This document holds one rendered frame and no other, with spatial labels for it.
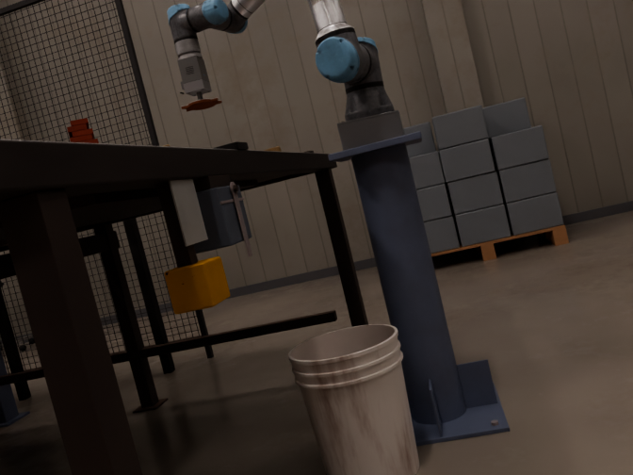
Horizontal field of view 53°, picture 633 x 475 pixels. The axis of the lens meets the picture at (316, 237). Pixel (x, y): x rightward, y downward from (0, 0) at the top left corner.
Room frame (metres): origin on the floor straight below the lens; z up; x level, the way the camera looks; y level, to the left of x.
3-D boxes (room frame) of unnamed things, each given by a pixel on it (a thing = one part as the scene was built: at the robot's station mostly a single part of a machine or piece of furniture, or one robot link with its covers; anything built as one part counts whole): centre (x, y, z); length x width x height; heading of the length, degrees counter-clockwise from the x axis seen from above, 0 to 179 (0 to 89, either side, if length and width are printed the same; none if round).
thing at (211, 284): (1.15, 0.23, 0.74); 0.09 x 0.08 x 0.24; 167
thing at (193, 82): (2.02, 0.26, 1.22); 0.10 x 0.09 x 0.16; 82
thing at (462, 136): (4.87, -1.25, 0.55); 1.10 x 0.74 x 1.10; 79
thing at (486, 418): (1.92, -0.24, 0.43); 0.38 x 0.38 x 0.87; 79
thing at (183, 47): (2.02, 0.25, 1.30); 0.08 x 0.08 x 0.05
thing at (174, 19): (2.02, 0.25, 1.38); 0.09 x 0.08 x 0.11; 64
